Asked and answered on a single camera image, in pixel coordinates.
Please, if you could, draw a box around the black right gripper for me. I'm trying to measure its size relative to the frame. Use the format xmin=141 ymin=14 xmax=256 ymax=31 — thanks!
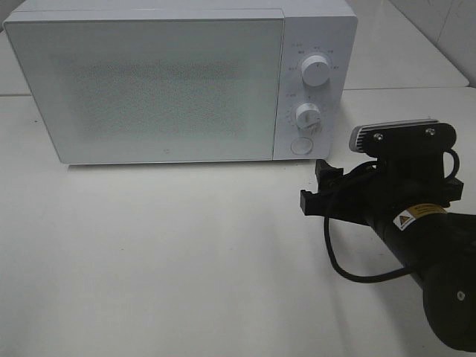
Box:
xmin=300 ymin=159 xmax=463 ymax=231

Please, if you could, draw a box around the round white door release button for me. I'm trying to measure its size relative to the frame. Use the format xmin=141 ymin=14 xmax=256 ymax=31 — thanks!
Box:
xmin=291 ymin=138 xmax=313 ymax=155

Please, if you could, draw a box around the white microwave knob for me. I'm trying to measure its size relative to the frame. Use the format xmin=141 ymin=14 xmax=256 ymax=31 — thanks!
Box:
xmin=295 ymin=103 xmax=321 ymax=130
xmin=301 ymin=54 xmax=330 ymax=87

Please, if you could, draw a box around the white microwave door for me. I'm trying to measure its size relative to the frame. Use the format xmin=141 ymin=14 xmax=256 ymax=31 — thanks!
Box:
xmin=4 ymin=9 xmax=284 ymax=164

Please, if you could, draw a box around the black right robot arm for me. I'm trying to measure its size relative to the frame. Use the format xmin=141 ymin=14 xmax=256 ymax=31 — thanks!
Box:
xmin=300 ymin=155 xmax=475 ymax=353

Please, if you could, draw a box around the white adjacent table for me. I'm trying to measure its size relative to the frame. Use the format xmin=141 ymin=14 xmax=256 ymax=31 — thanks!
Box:
xmin=344 ymin=1 xmax=469 ymax=90

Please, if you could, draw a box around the white microwave oven body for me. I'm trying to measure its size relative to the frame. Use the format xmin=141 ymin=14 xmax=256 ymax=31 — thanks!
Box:
xmin=3 ymin=1 xmax=358 ymax=161

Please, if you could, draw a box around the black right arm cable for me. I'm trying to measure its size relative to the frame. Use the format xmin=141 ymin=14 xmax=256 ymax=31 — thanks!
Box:
xmin=322 ymin=148 xmax=460 ymax=284

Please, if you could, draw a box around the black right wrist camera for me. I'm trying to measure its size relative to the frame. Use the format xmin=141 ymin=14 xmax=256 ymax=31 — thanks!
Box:
xmin=349 ymin=119 xmax=460 ymax=183

